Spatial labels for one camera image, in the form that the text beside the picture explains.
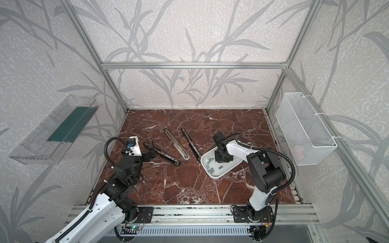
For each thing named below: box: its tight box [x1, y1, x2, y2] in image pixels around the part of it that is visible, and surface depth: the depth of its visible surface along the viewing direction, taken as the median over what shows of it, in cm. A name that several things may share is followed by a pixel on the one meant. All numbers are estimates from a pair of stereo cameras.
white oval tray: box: [200, 146, 244, 180], surface depth 91 cm
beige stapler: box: [163, 128, 190, 161], surface depth 98 cm
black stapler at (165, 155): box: [143, 141, 182, 167], surface depth 94 cm
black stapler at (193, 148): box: [180, 127, 203, 162], surface depth 99 cm
